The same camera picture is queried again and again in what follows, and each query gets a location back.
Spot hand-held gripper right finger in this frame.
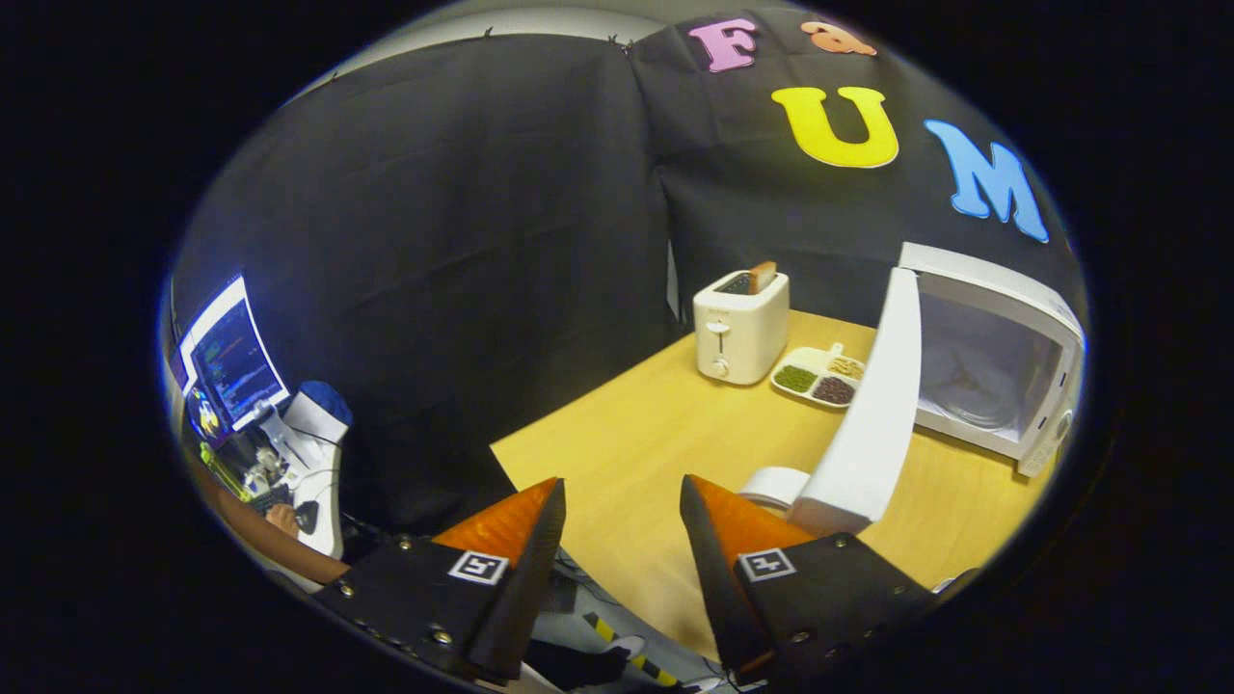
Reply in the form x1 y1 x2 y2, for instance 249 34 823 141
679 473 941 681

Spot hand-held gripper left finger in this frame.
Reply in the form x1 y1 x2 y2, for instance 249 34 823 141
313 476 568 685

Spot white microwave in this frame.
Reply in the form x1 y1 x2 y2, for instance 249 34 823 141
738 241 1087 538

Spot yellow black striped tape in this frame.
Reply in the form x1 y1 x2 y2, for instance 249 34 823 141
583 612 681 687

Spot white divided plate with beans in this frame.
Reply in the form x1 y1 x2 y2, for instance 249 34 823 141
769 342 867 410

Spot white toaster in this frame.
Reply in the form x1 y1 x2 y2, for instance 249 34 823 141
692 270 791 387

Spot black backdrop cloth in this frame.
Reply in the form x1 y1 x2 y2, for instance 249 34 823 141
169 10 1081 541

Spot computer monitor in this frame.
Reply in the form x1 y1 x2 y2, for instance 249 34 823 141
176 274 292 433

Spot black cables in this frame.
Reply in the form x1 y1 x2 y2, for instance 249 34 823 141
551 547 620 610

